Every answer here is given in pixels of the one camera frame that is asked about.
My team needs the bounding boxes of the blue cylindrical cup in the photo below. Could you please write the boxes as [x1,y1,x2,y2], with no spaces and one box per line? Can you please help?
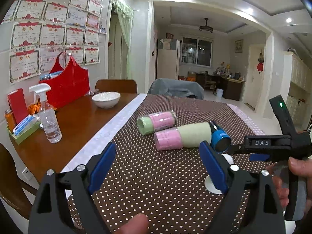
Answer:
[209,121,232,154]

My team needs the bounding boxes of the right hand holding gripper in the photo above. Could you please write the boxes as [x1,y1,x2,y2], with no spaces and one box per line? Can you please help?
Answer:
[272,157,311,213]

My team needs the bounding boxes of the left hand thumb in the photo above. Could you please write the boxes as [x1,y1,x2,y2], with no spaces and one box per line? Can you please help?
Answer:
[115,213,149,234]

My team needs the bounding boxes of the white round coaster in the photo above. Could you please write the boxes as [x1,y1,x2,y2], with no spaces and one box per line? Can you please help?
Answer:
[204,175,223,194]

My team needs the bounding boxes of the wooden chair left foreground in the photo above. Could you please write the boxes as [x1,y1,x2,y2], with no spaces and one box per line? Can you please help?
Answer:
[0,144,32,220]

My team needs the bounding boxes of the white waste bin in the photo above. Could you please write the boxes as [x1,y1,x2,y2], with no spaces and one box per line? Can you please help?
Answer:
[216,88,223,101]

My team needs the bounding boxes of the dark wooden desk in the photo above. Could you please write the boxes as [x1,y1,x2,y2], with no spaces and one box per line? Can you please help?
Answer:
[195,73,245,101]

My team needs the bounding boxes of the white cabinet right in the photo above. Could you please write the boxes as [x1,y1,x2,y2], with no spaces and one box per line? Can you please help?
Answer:
[281,51,311,130]

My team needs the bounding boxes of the green tray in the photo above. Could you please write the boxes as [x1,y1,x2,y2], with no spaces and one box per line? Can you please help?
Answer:
[6,121,41,145]

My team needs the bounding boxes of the brown polka dot tablecloth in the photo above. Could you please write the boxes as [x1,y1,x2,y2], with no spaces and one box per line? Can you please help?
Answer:
[58,94,262,233]

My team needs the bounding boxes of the clear spray bottle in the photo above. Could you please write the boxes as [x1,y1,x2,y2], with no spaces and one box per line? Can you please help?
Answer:
[28,83,62,144]

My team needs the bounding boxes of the blue white tissue pack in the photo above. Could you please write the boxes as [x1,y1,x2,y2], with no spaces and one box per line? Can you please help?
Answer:
[13,115,39,136]

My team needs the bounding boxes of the grey covered chair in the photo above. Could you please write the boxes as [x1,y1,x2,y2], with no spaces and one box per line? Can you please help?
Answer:
[148,78,204,100]

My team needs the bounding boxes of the white ceramic bowl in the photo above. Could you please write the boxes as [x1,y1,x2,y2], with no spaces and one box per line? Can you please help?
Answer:
[92,91,121,109]

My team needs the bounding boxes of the red box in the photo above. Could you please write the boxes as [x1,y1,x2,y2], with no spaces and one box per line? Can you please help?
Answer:
[7,88,28,124]

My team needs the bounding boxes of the white refrigerator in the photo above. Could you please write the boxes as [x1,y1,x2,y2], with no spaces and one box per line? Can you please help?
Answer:
[156,39,181,80]

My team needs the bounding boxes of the red tote bag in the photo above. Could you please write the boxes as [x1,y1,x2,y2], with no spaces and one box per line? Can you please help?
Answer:
[39,52,90,108]

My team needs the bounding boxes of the black ceiling lamp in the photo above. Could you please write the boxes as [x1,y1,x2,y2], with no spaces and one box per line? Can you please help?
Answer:
[199,18,214,33]

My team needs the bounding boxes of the wooden chair back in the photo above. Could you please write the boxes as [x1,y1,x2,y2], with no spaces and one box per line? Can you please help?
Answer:
[95,79,137,94]

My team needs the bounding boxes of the green door curtain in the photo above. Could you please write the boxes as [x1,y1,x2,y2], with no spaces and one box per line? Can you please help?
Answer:
[113,0,134,79]

